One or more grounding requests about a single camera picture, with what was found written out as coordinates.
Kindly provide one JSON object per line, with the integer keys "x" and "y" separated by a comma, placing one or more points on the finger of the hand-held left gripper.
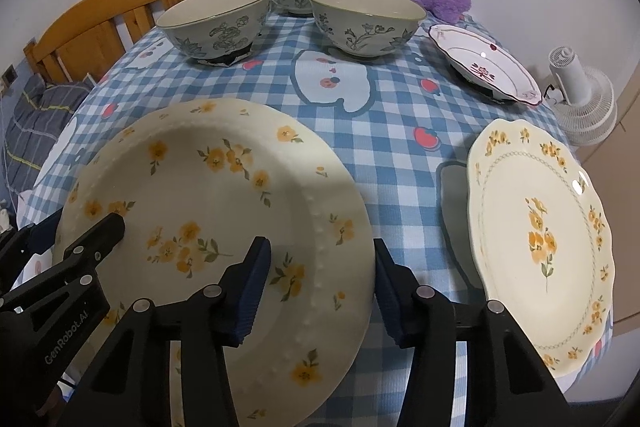
{"x": 30, "y": 239}
{"x": 107, "y": 229}

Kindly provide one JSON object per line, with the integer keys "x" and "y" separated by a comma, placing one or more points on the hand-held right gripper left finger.
{"x": 252, "y": 289}

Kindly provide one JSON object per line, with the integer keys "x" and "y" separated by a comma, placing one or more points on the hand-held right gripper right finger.
{"x": 387, "y": 294}

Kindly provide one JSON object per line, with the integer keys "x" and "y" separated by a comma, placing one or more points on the cream beaded yellow-flower plate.
{"x": 200, "y": 187}

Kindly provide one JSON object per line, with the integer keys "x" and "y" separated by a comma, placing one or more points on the cream scalloped yellow-flower plate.
{"x": 550, "y": 282}

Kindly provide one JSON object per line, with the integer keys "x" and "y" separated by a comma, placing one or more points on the white red-trimmed plate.
{"x": 480, "y": 52}

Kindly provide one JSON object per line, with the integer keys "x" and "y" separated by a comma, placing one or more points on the grey striped cloth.
{"x": 40, "y": 117}

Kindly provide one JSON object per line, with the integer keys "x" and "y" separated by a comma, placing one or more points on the blue checked printed tablecloth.
{"x": 390, "y": 107}

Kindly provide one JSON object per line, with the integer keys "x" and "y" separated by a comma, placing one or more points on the beige cabinet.
{"x": 615, "y": 232}

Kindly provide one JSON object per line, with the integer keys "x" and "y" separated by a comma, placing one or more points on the white standing fan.
{"x": 585, "y": 102}

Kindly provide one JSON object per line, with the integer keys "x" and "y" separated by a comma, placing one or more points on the dark wall socket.
{"x": 8, "y": 77}

